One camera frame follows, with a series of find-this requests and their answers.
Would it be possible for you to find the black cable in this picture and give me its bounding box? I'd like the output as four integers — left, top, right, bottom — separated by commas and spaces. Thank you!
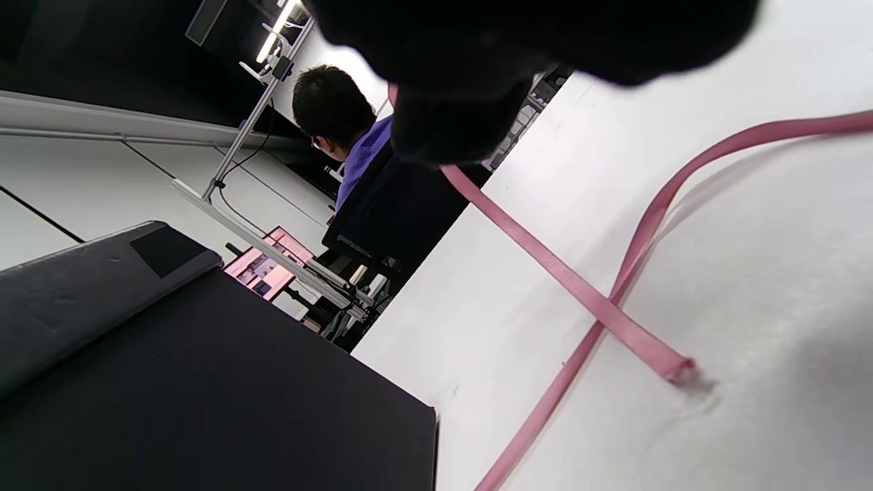
217, 102, 275, 236

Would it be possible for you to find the camera on frame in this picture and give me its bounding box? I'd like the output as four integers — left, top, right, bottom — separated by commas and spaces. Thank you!
239, 55, 295, 84

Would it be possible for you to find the ceiling light strip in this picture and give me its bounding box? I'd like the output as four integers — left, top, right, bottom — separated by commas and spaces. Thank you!
255, 0, 302, 64

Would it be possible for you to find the person's right hand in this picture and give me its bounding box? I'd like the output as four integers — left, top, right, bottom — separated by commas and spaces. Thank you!
304, 0, 761, 168

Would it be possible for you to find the pink ribbon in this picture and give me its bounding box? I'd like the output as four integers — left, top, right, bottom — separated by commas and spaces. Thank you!
387, 82, 873, 491

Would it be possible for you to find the aluminium frame stand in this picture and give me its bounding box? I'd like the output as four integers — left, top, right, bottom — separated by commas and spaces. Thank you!
171, 17, 377, 321

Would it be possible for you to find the black box with grey flap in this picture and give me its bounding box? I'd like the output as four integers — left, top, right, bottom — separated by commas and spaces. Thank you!
0, 220, 438, 491

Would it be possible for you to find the pink lit screen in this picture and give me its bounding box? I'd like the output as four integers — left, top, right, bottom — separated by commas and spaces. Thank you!
224, 226, 316, 303

